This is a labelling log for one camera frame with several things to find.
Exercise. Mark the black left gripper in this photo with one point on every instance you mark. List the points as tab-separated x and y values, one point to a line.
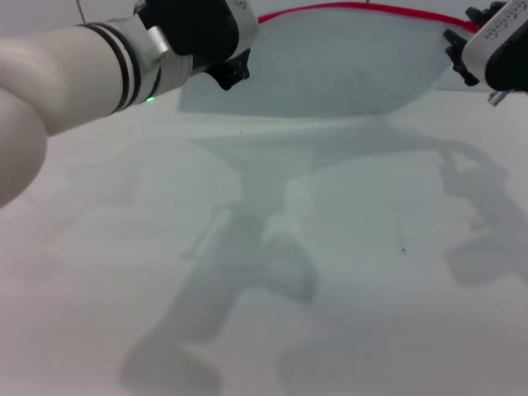
233	70

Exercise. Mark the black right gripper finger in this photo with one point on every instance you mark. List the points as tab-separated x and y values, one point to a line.
482	14
462	62

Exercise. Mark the clear red-zip document bag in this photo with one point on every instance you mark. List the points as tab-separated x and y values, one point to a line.
330	66

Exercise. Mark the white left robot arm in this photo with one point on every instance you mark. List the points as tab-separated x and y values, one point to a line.
62	82

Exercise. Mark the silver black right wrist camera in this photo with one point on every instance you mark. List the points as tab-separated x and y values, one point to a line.
503	45

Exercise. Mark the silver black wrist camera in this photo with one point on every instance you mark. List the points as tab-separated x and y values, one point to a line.
198	29
503	45

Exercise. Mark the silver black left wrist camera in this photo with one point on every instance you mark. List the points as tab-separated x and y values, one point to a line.
198	29

